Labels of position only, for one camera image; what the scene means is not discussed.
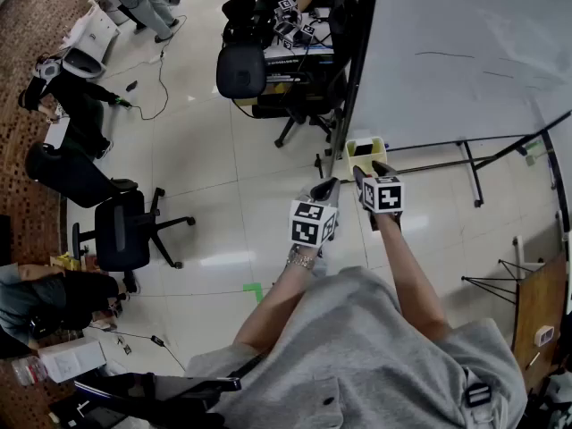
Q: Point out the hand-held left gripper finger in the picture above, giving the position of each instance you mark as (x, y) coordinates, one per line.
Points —
(328, 189)

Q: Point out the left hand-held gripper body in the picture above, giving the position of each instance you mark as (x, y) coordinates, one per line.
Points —
(308, 221)

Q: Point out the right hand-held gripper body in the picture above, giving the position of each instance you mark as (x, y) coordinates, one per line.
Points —
(384, 195)

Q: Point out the cream whiteboard box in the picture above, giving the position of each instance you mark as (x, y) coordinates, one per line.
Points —
(363, 163)

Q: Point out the dark eraser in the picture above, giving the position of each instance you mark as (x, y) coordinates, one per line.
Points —
(364, 148)

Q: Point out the person's right forearm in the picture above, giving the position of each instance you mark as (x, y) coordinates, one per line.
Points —
(411, 275)

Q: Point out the person's left forearm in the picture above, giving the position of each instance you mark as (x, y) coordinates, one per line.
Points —
(272, 302)

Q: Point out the large whiteboard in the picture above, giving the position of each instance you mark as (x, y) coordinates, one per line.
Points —
(447, 38)

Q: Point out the white cardboard box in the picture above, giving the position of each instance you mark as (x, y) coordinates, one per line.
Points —
(71, 359)

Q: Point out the green floor tape mark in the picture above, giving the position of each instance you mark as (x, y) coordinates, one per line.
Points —
(254, 289)

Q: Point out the cluttered equipment table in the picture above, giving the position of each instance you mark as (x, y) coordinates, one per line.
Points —
(299, 61)

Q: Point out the black mesh-back office chair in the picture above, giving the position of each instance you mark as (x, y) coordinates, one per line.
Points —
(241, 72)

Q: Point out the person's grey clothing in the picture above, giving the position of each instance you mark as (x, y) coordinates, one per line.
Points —
(357, 364)

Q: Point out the spare hand-held gripper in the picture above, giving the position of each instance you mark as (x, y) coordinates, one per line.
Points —
(290, 20)

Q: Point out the wooden side table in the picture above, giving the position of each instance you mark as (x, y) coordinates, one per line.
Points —
(538, 302)

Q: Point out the black office chair with armrests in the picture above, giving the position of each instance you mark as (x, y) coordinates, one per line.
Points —
(120, 235)

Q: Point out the black power adapter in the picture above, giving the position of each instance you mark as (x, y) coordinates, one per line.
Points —
(157, 341)

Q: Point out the black reclined office chair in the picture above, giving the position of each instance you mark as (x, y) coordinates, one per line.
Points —
(67, 172)

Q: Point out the white shell chair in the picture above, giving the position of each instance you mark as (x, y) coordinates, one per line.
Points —
(82, 63)

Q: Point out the white drawer cabinet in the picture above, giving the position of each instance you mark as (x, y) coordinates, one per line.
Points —
(96, 29)

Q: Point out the black whiteboard stand frame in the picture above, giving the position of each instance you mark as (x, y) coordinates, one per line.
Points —
(352, 83)

